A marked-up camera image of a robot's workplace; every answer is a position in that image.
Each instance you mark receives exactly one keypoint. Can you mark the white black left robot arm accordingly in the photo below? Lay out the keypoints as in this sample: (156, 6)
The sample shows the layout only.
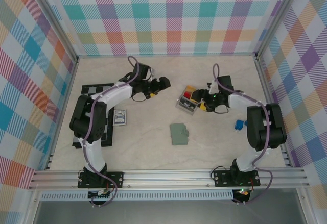
(79, 117)

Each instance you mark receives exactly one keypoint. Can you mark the aluminium left frame post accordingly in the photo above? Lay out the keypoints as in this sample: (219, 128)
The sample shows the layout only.
(56, 17)

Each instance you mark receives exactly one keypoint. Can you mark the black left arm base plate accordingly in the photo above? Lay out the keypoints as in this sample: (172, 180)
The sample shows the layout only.
(115, 178)

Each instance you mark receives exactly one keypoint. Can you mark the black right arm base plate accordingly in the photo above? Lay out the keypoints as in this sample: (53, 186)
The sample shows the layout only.
(222, 178)

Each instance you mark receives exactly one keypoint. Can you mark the aluminium right frame post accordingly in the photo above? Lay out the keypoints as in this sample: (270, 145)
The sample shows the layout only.
(277, 17)

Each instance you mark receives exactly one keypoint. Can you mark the dark patterned card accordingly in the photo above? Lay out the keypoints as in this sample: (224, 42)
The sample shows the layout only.
(186, 104)

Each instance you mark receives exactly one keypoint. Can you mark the aluminium right floor rail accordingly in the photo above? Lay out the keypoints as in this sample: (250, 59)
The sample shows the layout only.
(272, 111)

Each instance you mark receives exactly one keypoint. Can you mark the blue playing card deck box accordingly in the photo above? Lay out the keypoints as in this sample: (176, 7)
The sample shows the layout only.
(120, 117)

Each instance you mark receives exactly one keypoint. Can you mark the aluminium frame post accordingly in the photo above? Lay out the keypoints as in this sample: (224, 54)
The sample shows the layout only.
(277, 17)
(56, 17)

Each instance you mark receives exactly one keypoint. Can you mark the aluminium floor rail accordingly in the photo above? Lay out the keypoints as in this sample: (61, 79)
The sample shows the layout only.
(63, 113)
(272, 111)
(166, 55)

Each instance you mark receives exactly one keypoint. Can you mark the small blue white object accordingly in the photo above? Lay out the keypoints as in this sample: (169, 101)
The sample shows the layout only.
(240, 125)

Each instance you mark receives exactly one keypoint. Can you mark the aluminium left floor rail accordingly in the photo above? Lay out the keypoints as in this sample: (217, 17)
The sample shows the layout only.
(63, 113)

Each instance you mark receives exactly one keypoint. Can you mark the aluminium back floor rail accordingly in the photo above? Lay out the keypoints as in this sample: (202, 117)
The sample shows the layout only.
(166, 55)

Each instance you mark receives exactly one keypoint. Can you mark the aluminium front mounting rail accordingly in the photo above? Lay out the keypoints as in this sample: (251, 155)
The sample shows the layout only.
(166, 178)

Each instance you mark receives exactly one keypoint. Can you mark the black grey folding chessboard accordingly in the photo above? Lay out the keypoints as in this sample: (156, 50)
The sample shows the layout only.
(92, 90)

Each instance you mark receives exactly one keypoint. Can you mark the green leather card holder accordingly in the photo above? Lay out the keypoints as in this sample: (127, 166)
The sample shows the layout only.
(178, 134)

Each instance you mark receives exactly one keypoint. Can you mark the clear plastic card box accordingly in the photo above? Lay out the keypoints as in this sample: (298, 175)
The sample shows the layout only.
(186, 108)

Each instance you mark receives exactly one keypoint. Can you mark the small circuit board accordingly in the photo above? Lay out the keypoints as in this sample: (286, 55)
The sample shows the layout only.
(101, 194)
(244, 192)

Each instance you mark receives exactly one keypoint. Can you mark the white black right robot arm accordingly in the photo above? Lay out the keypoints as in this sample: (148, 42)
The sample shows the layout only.
(276, 129)

